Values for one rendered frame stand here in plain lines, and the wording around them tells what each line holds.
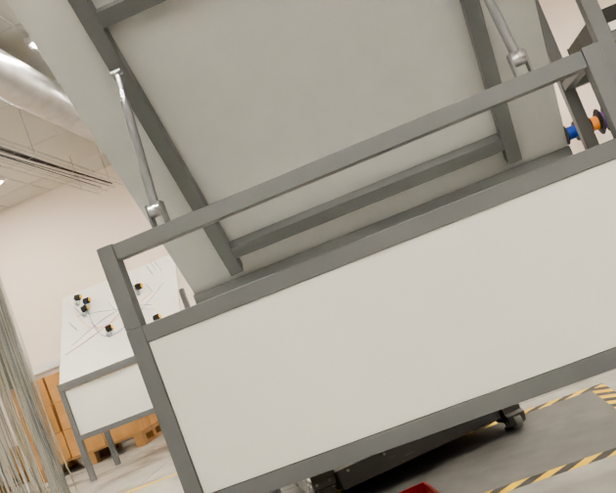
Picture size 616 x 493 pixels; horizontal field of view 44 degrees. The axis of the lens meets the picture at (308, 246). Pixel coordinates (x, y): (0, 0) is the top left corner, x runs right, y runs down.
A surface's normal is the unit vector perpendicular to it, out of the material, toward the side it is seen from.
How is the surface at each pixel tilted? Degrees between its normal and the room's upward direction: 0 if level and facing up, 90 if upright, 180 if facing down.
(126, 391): 90
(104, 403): 90
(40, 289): 90
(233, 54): 128
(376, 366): 90
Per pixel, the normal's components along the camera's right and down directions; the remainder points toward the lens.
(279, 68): 0.11, 0.55
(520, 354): -0.14, -0.03
